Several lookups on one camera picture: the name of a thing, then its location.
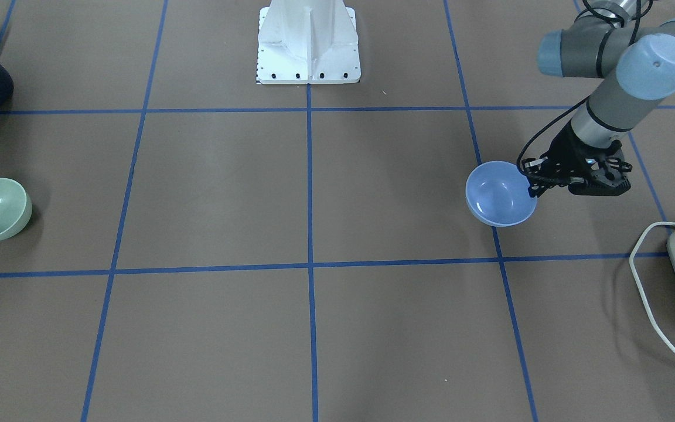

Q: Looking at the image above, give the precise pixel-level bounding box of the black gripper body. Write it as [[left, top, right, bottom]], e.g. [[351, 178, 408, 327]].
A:
[[541, 126, 632, 196]]

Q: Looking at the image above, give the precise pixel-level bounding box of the blue bowl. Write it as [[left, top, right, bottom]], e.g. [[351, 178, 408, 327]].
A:
[[465, 161, 538, 227]]

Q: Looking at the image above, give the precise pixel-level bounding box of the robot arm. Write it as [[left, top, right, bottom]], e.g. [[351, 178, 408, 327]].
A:
[[517, 1, 675, 198]]

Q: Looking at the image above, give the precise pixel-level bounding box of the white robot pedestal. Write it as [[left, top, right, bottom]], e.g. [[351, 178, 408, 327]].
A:
[[255, 1, 362, 85]]

